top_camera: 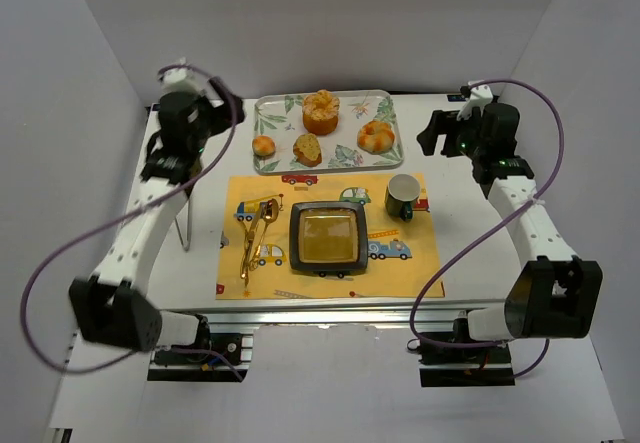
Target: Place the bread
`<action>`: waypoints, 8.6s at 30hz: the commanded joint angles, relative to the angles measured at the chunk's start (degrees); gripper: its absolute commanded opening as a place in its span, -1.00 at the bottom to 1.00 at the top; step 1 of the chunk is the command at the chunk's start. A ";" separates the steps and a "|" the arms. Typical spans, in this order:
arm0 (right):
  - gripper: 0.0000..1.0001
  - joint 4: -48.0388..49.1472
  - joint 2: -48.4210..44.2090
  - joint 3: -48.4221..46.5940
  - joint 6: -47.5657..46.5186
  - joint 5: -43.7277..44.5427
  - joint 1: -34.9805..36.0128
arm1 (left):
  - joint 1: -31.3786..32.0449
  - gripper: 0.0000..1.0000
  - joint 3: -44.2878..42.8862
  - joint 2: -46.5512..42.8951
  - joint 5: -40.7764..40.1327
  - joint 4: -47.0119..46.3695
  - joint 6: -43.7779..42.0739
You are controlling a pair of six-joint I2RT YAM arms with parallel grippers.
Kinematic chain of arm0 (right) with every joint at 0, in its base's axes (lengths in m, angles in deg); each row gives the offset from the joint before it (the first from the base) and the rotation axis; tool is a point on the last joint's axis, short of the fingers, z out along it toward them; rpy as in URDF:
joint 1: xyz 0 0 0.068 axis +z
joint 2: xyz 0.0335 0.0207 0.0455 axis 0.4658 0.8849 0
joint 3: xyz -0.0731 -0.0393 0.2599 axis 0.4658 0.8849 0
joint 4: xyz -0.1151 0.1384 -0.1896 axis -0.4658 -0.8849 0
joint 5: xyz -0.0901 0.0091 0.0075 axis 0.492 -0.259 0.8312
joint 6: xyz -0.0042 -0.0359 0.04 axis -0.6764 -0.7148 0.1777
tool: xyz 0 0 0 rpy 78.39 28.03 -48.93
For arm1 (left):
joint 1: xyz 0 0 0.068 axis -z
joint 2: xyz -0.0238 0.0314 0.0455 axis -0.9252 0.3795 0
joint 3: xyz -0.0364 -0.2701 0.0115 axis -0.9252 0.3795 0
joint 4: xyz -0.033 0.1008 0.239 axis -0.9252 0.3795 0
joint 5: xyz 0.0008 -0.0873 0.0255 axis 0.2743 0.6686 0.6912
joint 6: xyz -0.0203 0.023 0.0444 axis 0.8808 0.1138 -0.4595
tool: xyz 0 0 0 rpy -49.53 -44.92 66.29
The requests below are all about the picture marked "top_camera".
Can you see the herb bread slice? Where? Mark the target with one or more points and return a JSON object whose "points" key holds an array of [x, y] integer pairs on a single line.
{"points": [[307, 150]]}

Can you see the aluminium table frame rail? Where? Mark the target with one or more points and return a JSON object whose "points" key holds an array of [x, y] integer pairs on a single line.
{"points": [[366, 315]]}

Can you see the square black brown plate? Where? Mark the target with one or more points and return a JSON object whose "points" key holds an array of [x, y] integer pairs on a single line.
{"points": [[328, 238]]}

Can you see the yellow vehicle print placemat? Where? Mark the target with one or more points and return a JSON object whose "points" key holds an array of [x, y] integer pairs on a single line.
{"points": [[402, 256]]}

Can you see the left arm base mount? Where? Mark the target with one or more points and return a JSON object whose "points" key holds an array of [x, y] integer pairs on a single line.
{"points": [[223, 356]]}

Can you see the green mug white inside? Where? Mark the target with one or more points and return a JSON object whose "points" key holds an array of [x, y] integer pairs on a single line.
{"points": [[402, 194]]}

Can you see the gold fork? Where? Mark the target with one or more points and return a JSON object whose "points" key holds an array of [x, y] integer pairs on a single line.
{"points": [[250, 235]]}

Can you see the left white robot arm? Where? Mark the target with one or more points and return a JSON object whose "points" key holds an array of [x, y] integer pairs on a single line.
{"points": [[110, 306]]}

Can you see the small round bread roll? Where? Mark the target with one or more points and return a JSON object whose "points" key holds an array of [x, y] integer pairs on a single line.
{"points": [[263, 146]]}

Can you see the tall sugared brioche cake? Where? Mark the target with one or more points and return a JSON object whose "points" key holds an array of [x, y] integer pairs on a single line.
{"points": [[320, 112]]}

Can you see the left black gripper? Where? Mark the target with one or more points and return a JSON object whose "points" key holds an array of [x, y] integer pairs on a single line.
{"points": [[220, 104]]}

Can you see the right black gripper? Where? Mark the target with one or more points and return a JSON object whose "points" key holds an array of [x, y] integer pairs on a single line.
{"points": [[447, 133]]}

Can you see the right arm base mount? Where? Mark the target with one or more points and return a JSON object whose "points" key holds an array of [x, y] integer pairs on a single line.
{"points": [[459, 368]]}

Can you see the gold spoon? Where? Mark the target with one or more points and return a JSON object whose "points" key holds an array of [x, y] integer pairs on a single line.
{"points": [[269, 214]]}

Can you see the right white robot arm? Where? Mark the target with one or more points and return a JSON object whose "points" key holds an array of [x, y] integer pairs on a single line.
{"points": [[555, 295]]}

